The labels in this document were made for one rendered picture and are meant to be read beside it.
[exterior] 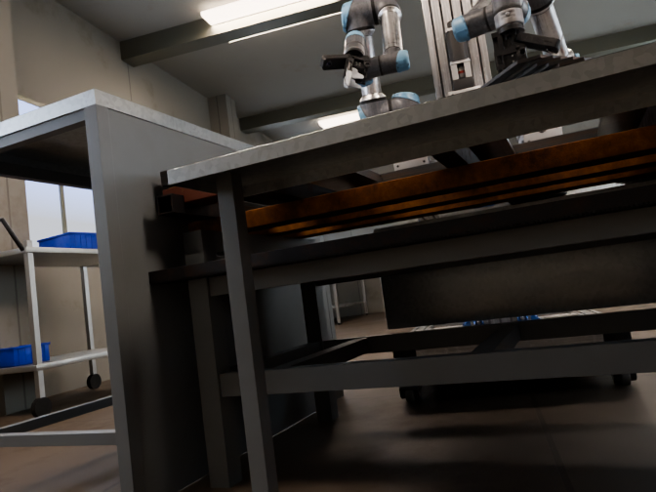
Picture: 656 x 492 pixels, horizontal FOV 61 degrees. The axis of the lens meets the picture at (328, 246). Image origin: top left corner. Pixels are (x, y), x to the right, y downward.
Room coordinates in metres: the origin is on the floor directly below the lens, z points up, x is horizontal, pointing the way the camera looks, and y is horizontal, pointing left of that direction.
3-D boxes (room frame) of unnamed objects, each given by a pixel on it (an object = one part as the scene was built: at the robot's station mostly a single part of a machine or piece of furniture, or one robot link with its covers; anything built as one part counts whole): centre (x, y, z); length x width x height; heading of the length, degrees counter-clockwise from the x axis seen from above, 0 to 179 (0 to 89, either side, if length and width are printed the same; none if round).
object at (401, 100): (2.35, -0.41, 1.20); 0.13 x 0.12 x 0.14; 77
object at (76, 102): (2.08, 0.55, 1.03); 1.30 x 0.60 x 0.04; 157
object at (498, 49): (1.49, -0.57, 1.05); 0.09 x 0.08 x 0.12; 67
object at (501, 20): (1.48, -0.57, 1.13); 0.08 x 0.08 x 0.05
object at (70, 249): (3.57, 1.76, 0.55); 1.17 x 0.68 x 1.10; 163
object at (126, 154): (1.97, 0.29, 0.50); 1.30 x 0.04 x 1.01; 157
